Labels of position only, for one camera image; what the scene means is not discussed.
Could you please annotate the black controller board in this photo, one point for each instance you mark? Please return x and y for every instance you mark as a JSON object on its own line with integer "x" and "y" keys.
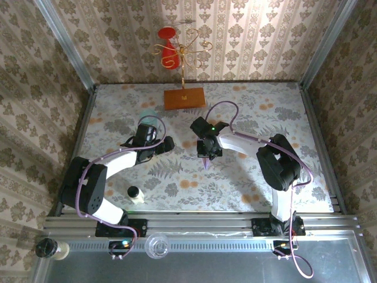
{"x": 279, "y": 245}
{"x": 117, "y": 245}

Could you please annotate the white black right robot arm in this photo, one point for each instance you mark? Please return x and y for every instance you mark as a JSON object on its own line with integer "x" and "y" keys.
{"x": 279, "y": 165}

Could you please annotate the floral patterned table mat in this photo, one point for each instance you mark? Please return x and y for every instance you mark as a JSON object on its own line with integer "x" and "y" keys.
{"x": 206, "y": 191}

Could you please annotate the red plastic wine glass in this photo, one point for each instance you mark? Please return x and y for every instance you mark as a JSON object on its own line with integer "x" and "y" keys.
{"x": 169, "y": 53}

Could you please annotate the lilac square paper sheet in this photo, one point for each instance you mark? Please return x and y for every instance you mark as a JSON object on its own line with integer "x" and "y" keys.
{"x": 206, "y": 163}

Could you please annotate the aluminium corner post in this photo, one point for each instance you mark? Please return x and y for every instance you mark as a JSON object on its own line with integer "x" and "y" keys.
{"x": 67, "y": 44}
{"x": 327, "y": 44}

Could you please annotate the aluminium cross rail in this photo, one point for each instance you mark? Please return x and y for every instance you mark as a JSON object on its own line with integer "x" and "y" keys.
{"x": 191, "y": 224}

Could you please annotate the grey metal tray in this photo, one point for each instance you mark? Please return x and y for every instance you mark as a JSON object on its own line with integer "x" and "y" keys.
{"x": 221, "y": 265}

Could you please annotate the teal translucent cup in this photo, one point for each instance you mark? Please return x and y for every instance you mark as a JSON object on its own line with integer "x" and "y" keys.
{"x": 147, "y": 113}

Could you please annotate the large cream bottle black cap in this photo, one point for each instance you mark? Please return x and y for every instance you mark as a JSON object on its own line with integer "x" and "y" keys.
{"x": 51, "y": 249}

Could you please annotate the aluminium side rail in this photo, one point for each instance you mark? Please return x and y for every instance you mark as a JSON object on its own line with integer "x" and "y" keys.
{"x": 314, "y": 123}
{"x": 84, "y": 123}

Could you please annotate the small cream bottle black cap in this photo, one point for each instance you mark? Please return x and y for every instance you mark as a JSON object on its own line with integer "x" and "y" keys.
{"x": 135, "y": 196}

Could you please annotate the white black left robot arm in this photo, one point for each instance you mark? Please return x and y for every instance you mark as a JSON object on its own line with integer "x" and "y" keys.
{"x": 85, "y": 185}

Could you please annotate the clear glass dish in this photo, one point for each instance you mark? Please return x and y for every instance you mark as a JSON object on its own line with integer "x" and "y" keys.
{"x": 157, "y": 246}

